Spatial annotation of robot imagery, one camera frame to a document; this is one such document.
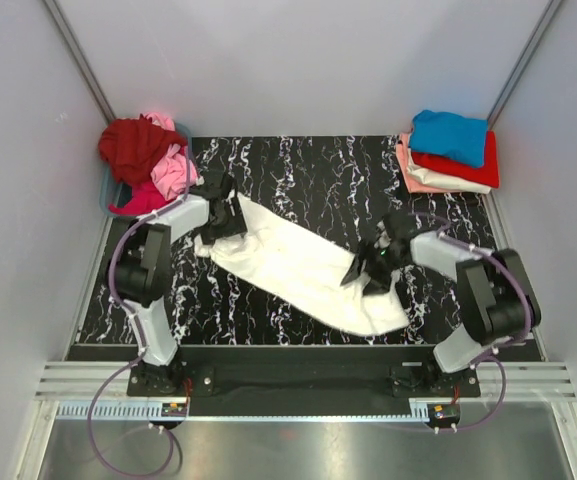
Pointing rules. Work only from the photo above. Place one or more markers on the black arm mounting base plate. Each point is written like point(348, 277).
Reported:
point(302, 381)

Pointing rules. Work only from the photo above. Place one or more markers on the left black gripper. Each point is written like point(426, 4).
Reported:
point(225, 226)

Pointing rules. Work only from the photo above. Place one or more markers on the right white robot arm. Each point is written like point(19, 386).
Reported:
point(498, 305)

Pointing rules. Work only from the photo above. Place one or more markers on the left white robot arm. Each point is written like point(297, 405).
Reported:
point(138, 274)

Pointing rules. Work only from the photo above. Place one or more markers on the folded blue t shirt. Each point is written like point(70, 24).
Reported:
point(450, 135)

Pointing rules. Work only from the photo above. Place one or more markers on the blue plastic laundry basket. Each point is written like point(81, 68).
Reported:
point(117, 194)

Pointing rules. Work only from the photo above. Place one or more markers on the white slotted cable duct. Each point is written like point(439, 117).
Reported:
point(167, 412)

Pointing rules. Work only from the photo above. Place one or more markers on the light pink crumpled shirt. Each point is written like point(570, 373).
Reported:
point(173, 173)

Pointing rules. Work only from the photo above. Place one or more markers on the white t shirt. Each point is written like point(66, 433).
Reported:
point(305, 270)

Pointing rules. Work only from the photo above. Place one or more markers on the folded red t shirt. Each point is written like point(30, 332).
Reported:
point(488, 174)

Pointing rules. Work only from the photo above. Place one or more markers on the dark red crumpled shirt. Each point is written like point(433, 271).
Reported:
point(133, 146)

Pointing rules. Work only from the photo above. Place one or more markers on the folded cream t shirt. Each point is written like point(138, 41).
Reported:
point(457, 185)

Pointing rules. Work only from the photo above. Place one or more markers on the magenta crumpled shirt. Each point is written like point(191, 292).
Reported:
point(146, 197)

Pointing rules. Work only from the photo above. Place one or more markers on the folded salmon pink t shirt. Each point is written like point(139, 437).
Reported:
point(416, 179)

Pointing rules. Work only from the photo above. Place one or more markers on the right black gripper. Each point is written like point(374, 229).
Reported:
point(368, 267)

